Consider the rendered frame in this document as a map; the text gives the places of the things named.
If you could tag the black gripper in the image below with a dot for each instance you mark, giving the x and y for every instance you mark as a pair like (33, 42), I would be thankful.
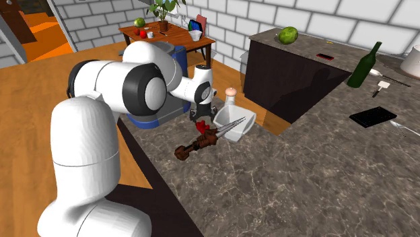
(202, 112)

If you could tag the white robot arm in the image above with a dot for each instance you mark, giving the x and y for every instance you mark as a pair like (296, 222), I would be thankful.
(85, 138)

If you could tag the small red object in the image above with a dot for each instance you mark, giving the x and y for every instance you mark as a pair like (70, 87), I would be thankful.
(202, 126)

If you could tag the white shaker with pink top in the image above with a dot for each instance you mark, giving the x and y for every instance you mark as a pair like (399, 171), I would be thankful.
(230, 97)

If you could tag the white square bowl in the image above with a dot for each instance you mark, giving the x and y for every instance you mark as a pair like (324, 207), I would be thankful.
(237, 118)

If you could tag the blue and grey bin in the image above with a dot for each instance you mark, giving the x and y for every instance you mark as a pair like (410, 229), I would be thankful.
(179, 55)

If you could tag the wooden table with plant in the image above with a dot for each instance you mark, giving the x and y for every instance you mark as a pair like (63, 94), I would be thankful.
(178, 36)

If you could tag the green melon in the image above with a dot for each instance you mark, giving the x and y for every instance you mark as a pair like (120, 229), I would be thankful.
(288, 35)

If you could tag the red and black phone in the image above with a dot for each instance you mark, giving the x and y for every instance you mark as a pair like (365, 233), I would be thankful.
(325, 56)

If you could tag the dark green bottle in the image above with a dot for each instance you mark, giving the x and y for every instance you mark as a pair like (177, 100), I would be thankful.
(362, 69)

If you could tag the black tablet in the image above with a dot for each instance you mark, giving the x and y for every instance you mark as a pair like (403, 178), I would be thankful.
(372, 117)

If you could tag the white round pot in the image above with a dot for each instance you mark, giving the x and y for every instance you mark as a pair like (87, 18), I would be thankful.
(412, 62)

